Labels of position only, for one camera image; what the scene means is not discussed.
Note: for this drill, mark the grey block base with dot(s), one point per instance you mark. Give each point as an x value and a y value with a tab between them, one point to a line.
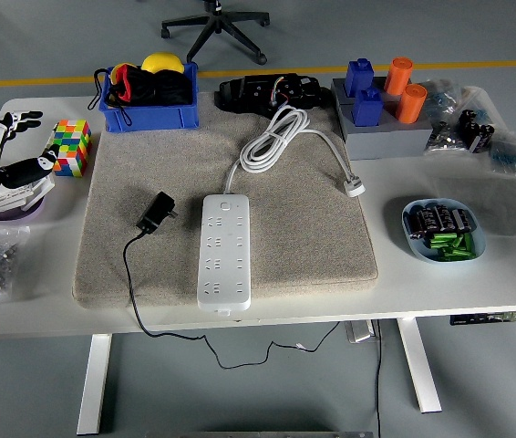
385	137

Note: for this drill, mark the black plug adapter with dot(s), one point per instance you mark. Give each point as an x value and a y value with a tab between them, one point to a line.
155	212

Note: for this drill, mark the black electronic device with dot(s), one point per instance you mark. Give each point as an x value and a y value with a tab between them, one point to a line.
249	96

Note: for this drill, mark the black table control box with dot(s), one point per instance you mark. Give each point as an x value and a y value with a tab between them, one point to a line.
481	318

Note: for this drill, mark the grey metal plate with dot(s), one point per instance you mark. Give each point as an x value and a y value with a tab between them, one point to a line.
359	332

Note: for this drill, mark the light blue dish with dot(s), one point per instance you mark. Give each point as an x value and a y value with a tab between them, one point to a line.
415	248

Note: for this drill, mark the bag of silver parts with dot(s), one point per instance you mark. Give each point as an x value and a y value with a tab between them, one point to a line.
445	139

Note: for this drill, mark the blue block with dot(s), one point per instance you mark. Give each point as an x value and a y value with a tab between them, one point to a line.
367	109
358	77

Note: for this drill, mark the black office chair base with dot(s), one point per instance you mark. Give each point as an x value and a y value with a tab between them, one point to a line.
216	23

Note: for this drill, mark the white power strip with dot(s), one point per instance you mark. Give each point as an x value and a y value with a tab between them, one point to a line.
223	274

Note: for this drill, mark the bag of black capacitors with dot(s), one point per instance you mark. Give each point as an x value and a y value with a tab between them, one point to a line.
477	130

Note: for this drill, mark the yellow ball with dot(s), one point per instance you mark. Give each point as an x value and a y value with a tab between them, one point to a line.
162	63

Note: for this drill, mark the black cloth bundle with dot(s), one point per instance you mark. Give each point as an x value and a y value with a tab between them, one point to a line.
167	89

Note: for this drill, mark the clear bag of blue parts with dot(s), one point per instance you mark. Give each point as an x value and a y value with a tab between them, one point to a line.
442	98
508	155

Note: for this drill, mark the orange cylinder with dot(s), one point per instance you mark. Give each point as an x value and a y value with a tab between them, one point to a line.
410	105
397	75

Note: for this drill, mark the red yellow black pouch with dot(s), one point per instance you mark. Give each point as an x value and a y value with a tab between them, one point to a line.
126	84

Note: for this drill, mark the large clear plastic bag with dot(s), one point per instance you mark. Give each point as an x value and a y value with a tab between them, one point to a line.
513	196

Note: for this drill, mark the black capacitor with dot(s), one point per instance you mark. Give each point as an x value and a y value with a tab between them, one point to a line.
445	218
462	220
431	219
415	223

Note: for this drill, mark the blue plastic bin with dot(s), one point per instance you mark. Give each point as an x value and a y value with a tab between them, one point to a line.
148	118

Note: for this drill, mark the grey-brown mat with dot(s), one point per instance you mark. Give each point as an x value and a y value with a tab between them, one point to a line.
308	237

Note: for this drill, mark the white table leg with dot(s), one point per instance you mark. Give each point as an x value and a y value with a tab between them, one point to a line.
420	365
94	388

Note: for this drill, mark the multicolour puzzle cube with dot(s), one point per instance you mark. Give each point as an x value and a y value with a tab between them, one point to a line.
75	146

